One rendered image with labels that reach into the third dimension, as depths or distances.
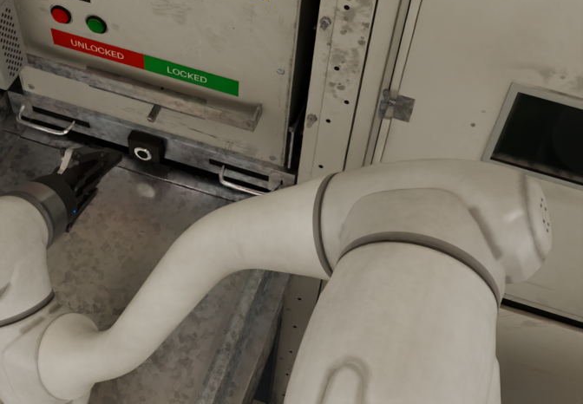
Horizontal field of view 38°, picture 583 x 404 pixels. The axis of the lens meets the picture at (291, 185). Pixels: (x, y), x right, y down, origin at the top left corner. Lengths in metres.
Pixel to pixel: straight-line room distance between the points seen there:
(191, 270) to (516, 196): 0.33
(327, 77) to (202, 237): 0.45
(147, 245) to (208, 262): 0.63
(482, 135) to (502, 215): 0.53
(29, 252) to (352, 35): 0.49
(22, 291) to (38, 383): 0.11
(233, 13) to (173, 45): 0.14
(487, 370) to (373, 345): 0.09
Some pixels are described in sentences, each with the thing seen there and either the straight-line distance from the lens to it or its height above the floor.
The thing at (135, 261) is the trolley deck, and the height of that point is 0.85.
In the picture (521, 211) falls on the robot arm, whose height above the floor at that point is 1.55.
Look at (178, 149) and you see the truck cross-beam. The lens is 1.49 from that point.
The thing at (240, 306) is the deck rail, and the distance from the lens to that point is 1.38.
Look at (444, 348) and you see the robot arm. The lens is 0.58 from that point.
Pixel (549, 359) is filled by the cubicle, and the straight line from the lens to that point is 1.63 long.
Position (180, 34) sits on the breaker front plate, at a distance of 1.30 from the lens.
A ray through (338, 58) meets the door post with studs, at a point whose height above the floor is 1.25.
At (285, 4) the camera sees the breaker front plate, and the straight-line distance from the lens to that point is 1.19.
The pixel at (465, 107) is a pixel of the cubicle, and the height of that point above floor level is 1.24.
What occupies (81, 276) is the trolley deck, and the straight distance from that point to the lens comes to 1.43.
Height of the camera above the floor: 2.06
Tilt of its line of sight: 53 degrees down
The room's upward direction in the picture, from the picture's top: 7 degrees clockwise
